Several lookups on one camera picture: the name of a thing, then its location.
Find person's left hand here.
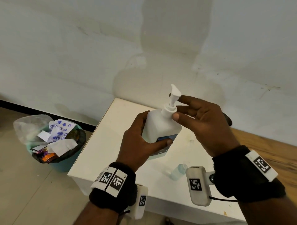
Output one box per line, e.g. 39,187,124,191
116,110,173,173

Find person's right hand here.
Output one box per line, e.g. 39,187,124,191
169,93,241,158

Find large white bottle blue label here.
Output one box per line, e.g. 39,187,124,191
141,108,183,161

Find small clear bottle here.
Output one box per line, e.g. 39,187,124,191
170,164,188,181

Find person's right forearm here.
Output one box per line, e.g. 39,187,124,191
238,194,297,225

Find person's left forearm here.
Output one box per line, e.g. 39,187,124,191
74,202,120,225

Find perforated steel utensil holder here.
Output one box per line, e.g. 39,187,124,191
222,113,233,127

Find black right wristband with markers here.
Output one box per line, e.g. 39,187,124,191
212,145,286,204

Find white marker cube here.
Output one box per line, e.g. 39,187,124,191
185,166,215,207

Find wooden board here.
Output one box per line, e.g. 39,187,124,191
231,127,297,207

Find white tissue paper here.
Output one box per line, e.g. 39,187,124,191
47,138,78,157

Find white paper with blue prints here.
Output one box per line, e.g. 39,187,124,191
48,119,77,142

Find orange wrapper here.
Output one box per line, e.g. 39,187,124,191
41,153,58,162

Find teal waste bin with trash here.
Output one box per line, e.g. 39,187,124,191
13,114,87,164

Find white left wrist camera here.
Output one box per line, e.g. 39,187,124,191
126,184,149,220

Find black right camera cable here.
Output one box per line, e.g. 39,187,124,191
209,196,238,202

